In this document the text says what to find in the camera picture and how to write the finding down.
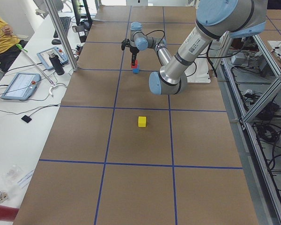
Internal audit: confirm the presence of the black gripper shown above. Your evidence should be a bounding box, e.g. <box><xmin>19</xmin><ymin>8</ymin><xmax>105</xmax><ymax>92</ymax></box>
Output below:
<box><xmin>130</xmin><ymin>46</ymin><xmax>139</xmax><ymax>62</ymax></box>

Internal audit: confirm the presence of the red wooden block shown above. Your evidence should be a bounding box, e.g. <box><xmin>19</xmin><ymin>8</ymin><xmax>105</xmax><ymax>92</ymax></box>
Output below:
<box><xmin>131</xmin><ymin>60</ymin><xmax>138</xmax><ymax>68</ymax></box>

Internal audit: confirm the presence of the blue wooden block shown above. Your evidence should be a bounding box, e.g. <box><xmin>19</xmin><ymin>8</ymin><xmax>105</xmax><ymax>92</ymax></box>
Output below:
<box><xmin>132</xmin><ymin>65</ymin><xmax>140</xmax><ymax>74</ymax></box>

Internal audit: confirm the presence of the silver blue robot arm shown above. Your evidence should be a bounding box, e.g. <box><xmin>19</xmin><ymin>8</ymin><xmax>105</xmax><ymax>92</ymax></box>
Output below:
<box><xmin>121</xmin><ymin>0</ymin><xmax>267</xmax><ymax>95</ymax></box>

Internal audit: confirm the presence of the yellow wooden block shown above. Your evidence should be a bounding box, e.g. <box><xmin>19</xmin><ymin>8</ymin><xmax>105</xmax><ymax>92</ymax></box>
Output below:
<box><xmin>138</xmin><ymin>116</ymin><xmax>147</xmax><ymax>128</ymax></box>

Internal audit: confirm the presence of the black water bottle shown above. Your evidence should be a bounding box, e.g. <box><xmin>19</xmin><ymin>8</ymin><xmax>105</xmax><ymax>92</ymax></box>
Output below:
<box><xmin>48</xmin><ymin>51</ymin><xmax>65</xmax><ymax>75</ymax></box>

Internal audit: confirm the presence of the black keyboard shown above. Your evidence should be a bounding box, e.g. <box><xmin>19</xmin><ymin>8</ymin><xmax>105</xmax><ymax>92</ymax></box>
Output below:
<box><xmin>59</xmin><ymin>16</ymin><xmax>71</xmax><ymax>37</ymax></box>

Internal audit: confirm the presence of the black computer mouse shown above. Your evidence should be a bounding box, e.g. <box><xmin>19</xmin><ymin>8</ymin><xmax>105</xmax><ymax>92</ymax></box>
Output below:
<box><xmin>51</xmin><ymin>39</ymin><xmax>61</xmax><ymax>45</ymax></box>

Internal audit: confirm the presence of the reacher grabber stick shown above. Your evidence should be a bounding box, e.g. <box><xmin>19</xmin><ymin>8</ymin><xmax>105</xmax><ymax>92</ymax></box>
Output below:
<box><xmin>16</xmin><ymin>44</ymin><xmax>67</xmax><ymax>97</ymax></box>

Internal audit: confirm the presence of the far teach pendant tablet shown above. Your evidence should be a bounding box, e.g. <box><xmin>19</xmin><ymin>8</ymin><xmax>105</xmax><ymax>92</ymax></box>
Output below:
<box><xmin>37</xmin><ymin>46</ymin><xmax>68</xmax><ymax>70</ymax></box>

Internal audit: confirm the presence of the teach pendant tablet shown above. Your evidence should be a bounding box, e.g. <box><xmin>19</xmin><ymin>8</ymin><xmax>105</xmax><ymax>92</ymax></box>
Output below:
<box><xmin>1</xmin><ymin>73</ymin><xmax>41</xmax><ymax>101</ymax></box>
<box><xmin>37</xmin><ymin>46</ymin><xmax>68</xmax><ymax>70</ymax></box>

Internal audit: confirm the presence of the near teach pendant tablet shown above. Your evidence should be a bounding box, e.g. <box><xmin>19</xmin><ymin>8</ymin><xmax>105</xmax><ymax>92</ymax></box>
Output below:
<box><xmin>1</xmin><ymin>73</ymin><xmax>41</xmax><ymax>101</ymax></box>

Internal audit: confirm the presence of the small black square pad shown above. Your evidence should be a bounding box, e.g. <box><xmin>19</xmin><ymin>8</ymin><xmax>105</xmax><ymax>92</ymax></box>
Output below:
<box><xmin>21</xmin><ymin>115</ymin><xmax>32</xmax><ymax>123</ymax></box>

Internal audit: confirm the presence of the person in yellow shirt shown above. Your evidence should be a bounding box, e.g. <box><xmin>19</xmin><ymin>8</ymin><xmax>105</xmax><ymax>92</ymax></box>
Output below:
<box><xmin>0</xmin><ymin>18</ymin><xmax>28</xmax><ymax>72</ymax></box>

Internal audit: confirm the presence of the clear plastic bag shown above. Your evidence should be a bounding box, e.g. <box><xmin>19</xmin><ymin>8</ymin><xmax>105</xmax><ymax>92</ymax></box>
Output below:
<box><xmin>2</xmin><ymin>165</ymin><xmax>23</xmax><ymax>186</ymax></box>

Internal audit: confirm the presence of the red cylinder object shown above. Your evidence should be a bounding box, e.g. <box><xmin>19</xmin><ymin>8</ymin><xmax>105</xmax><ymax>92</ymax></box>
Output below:
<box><xmin>0</xmin><ymin>205</ymin><xmax>19</xmax><ymax>222</ymax></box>

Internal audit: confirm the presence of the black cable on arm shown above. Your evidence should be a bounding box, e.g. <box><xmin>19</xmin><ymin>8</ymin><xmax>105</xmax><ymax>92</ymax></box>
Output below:
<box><xmin>140</xmin><ymin>29</ymin><xmax>167</xmax><ymax>47</ymax></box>

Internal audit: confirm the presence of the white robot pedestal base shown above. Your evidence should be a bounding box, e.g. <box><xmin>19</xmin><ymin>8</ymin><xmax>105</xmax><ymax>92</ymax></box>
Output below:
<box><xmin>185</xmin><ymin>58</ymin><xmax>211</xmax><ymax>83</ymax></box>

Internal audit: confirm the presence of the aluminium frame post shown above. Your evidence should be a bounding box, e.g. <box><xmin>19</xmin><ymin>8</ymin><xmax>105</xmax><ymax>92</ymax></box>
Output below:
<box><xmin>44</xmin><ymin>0</ymin><xmax>78</xmax><ymax>72</ymax></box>

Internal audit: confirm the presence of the aluminium side frame rail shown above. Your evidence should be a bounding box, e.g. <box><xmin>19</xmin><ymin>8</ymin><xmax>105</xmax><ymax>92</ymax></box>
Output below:
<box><xmin>212</xmin><ymin>30</ymin><xmax>281</xmax><ymax>225</ymax></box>

